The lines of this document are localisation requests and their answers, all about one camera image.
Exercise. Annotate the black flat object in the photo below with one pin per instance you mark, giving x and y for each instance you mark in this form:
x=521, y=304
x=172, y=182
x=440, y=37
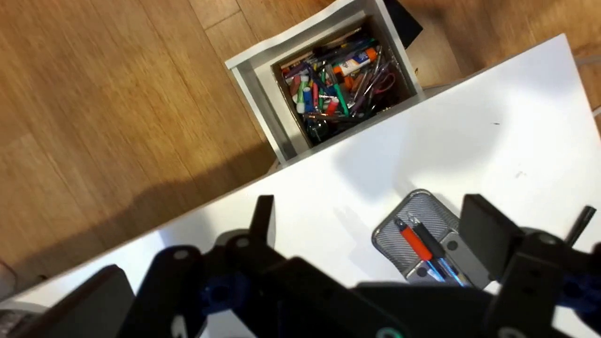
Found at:
x=407, y=20

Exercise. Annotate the colourful pens pile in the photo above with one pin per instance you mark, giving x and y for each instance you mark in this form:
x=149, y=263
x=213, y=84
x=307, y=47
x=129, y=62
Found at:
x=339, y=84

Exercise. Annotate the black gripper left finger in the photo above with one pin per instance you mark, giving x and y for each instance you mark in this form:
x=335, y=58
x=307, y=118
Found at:
x=264, y=217

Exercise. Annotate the orange pen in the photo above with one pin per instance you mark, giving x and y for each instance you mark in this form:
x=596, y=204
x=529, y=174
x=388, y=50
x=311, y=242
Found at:
x=416, y=242

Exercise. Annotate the open white drawer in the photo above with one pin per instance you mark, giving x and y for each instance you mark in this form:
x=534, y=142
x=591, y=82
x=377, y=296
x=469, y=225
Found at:
x=260, y=86

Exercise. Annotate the grey mesh pen holder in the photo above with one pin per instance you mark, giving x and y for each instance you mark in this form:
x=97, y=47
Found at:
x=448, y=240

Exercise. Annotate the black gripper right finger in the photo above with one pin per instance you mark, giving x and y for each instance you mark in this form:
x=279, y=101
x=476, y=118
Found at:
x=489, y=234

